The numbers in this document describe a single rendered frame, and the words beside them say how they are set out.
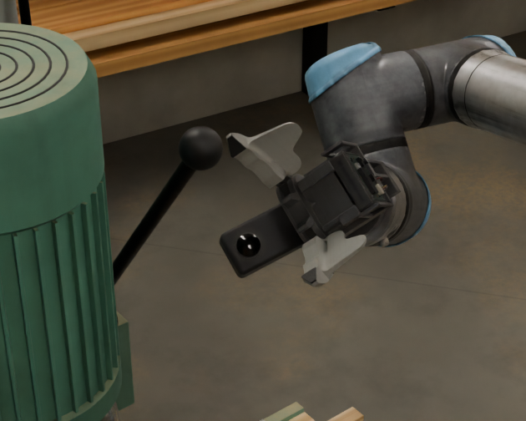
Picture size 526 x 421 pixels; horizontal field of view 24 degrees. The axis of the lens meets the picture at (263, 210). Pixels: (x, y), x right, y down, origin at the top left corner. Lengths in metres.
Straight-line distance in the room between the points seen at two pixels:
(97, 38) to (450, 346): 1.17
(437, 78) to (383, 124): 0.08
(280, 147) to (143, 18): 2.09
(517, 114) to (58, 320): 0.53
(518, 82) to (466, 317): 1.91
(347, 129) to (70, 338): 0.47
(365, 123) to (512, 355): 1.78
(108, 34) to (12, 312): 2.22
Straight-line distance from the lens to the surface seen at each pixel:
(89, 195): 0.92
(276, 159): 1.12
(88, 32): 3.12
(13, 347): 0.96
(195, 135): 0.94
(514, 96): 1.25
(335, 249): 1.09
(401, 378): 2.92
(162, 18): 3.18
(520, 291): 3.25
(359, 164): 1.13
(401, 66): 1.35
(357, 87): 1.32
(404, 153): 1.33
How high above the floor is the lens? 1.90
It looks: 33 degrees down
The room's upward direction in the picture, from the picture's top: straight up
